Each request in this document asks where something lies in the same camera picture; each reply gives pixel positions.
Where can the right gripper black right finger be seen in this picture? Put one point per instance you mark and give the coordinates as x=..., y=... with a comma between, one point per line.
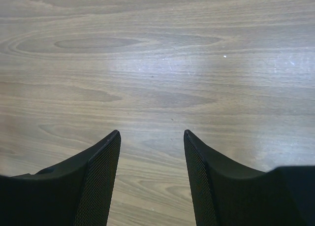
x=227, y=193

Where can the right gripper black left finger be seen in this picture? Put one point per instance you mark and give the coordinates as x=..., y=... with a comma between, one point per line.
x=74, y=192

